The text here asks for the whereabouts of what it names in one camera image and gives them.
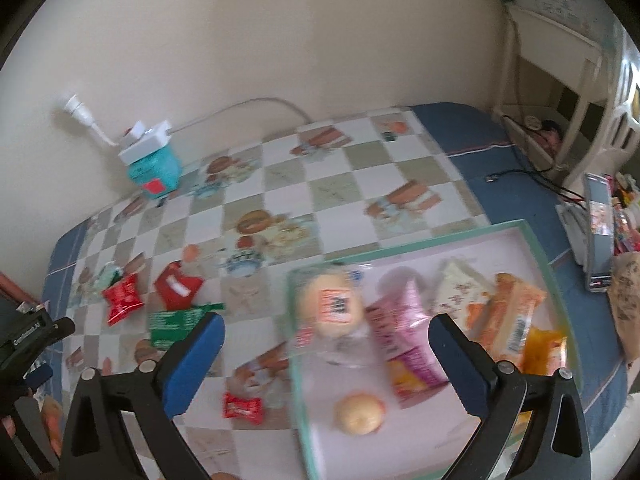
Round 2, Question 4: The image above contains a yellow orange snack bag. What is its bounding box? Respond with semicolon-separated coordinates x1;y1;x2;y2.
506;325;567;376

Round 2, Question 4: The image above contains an orange cracker pack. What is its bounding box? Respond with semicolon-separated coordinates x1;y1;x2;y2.
474;273;547;367

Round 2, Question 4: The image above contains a dark green snack pack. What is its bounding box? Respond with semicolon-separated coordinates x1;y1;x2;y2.
149;302;224;351

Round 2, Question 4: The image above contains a shiny red snack bag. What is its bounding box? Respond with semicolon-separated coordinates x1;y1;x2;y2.
102;273;144;326

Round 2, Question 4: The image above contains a small red candy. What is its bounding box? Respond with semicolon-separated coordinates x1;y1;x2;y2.
222;392;264;426

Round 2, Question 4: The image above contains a red rectangular snack pack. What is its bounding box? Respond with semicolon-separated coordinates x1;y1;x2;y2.
154;261;204;311

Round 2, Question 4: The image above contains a white floral snack packet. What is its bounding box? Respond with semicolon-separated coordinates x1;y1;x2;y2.
431;259;495;335

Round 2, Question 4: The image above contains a pink snack bag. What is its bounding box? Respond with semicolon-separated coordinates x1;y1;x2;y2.
364;280;449;408

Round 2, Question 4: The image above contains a small round bun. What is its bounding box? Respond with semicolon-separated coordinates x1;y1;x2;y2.
334;393;386;436

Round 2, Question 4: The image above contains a mint green snack packet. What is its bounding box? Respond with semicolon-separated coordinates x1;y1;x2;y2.
93;261;124;294

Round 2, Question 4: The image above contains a teal rimmed white tray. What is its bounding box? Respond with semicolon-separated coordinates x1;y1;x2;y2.
286;220;582;479

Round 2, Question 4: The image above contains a checkered tablecloth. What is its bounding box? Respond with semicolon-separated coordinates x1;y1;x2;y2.
44;103;639;479

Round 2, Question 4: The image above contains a smartphone on stand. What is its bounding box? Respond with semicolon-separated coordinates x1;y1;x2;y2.
584;172;615;292

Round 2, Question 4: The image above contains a teal storage box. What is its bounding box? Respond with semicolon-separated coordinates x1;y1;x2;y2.
127;144;182;198

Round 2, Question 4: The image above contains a white power strip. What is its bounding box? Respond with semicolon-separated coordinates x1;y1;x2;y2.
118;120;171;166

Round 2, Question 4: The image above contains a white shelf unit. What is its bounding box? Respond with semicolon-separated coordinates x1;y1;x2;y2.
492;3;639;194

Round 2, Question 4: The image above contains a black cable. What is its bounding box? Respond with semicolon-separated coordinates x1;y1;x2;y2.
485;114;589;201

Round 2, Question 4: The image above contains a white power cable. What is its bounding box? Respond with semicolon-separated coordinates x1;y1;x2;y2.
58;91;314;149

